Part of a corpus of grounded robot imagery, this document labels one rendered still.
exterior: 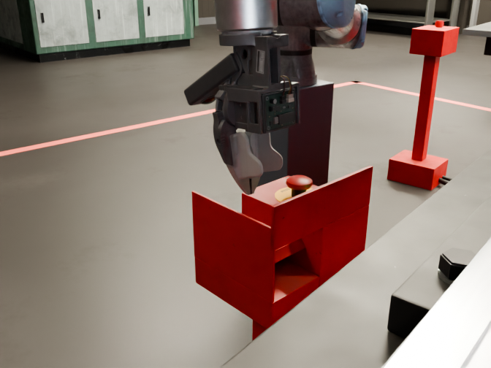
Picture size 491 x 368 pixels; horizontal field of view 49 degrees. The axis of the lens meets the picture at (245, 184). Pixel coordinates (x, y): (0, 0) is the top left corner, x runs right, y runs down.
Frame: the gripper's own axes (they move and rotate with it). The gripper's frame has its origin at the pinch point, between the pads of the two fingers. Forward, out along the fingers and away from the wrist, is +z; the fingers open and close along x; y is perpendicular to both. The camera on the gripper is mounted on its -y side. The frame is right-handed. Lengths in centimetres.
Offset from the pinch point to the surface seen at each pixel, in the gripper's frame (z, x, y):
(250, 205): 5.5, 4.5, -4.2
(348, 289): -2.2, -17.0, 29.9
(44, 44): 8, 217, -571
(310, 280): 12.8, 2.9, 8.9
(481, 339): -10, -28, 44
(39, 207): 64, 43, -198
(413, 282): -4.8, -16.9, 35.2
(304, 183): 1.9, 9.1, 2.7
